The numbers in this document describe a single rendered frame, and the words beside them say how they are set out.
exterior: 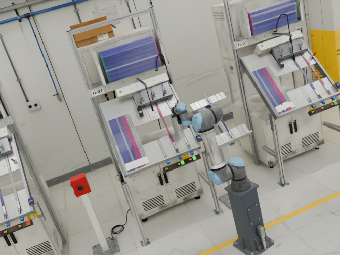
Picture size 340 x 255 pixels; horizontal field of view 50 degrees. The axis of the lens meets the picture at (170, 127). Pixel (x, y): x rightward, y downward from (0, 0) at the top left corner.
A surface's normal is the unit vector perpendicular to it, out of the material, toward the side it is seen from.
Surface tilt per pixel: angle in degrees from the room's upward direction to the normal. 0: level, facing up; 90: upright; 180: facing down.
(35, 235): 90
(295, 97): 44
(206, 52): 90
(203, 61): 90
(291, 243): 0
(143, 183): 90
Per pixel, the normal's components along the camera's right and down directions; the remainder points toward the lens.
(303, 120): 0.30, 0.29
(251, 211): 0.51, 0.19
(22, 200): 0.04, -0.41
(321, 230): -0.25, -0.90
